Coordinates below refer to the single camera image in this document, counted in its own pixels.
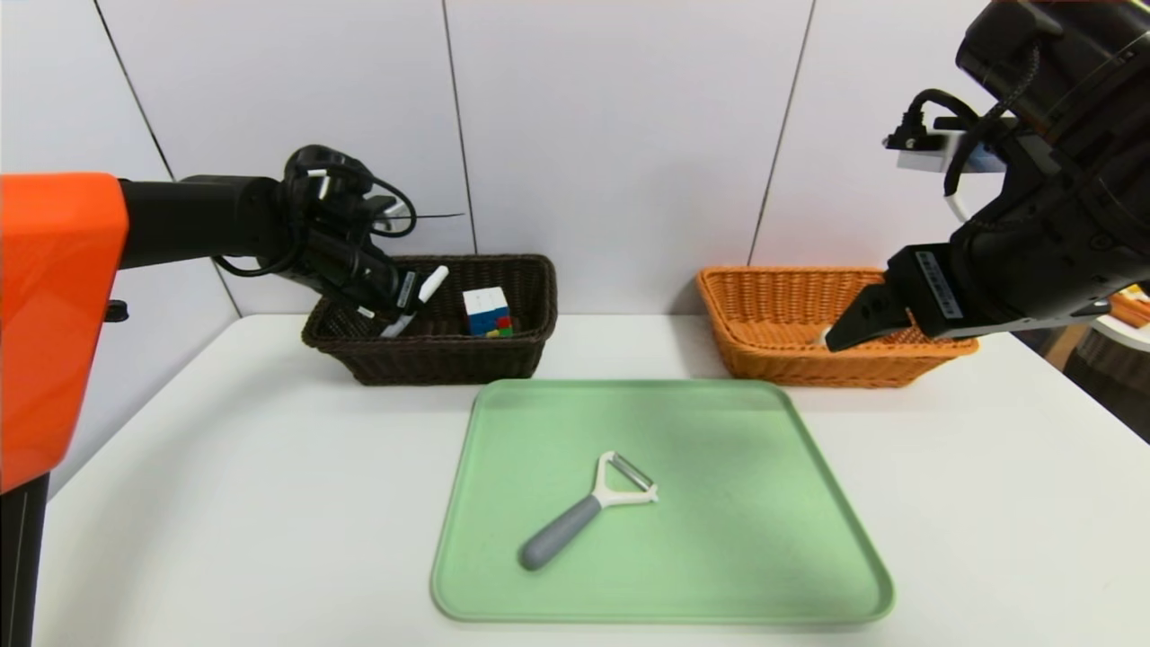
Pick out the dark brown wicker basket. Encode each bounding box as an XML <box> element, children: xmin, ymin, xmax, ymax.
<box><xmin>302</xmin><ymin>254</ymin><xmax>559</xmax><ymax>387</ymax></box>

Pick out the white side table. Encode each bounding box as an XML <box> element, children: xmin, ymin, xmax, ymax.
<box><xmin>1092</xmin><ymin>315</ymin><xmax>1150</xmax><ymax>353</ymax></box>

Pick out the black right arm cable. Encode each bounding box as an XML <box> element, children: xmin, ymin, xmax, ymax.
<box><xmin>885</xmin><ymin>87</ymin><xmax>1025</xmax><ymax>199</ymax></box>

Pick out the grey handled white peeler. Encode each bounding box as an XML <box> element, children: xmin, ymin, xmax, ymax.
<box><xmin>519</xmin><ymin>451</ymin><xmax>660</xmax><ymax>570</ymax></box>

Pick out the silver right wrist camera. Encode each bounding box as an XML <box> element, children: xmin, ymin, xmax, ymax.
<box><xmin>894</xmin><ymin>130</ymin><xmax>1012</xmax><ymax>173</ymax></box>

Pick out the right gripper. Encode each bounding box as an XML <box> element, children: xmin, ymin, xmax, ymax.
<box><xmin>825</xmin><ymin>205</ymin><xmax>1091</xmax><ymax>353</ymax></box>

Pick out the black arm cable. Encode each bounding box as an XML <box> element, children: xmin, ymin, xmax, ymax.
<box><xmin>211</xmin><ymin>144</ymin><xmax>468</xmax><ymax>279</ymax></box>
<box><xmin>885</xmin><ymin>87</ymin><xmax>1025</xmax><ymax>199</ymax></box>

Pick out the colourful puzzle cube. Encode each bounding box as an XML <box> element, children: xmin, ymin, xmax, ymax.
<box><xmin>462</xmin><ymin>288</ymin><xmax>514</xmax><ymax>339</ymax></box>

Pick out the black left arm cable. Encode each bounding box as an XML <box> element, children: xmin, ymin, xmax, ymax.
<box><xmin>211</xmin><ymin>144</ymin><xmax>468</xmax><ymax>279</ymax></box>

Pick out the white marker pen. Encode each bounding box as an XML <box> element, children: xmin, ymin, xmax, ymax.
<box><xmin>380</xmin><ymin>265</ymin><xmax>449</xmax><ymax>339</ymax></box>

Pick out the orange wicker basket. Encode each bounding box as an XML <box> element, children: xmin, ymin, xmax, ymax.
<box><xmin>696</xmin><ymin>266</ymin><xmax>978</xmax><ymax>389</ymax></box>

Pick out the light green plastic tray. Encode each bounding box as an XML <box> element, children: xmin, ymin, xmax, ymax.
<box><xmin>432</xmin><ymin>379</ymin><xmax>895</xmax><ymax>623</ymax></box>

